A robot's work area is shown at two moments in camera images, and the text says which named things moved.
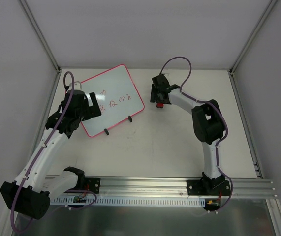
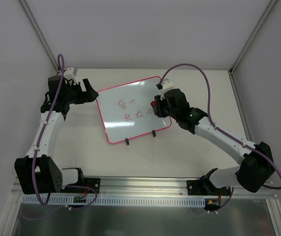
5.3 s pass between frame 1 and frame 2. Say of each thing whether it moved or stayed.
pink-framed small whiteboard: moved
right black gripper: moved
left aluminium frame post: stayed
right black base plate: stayed
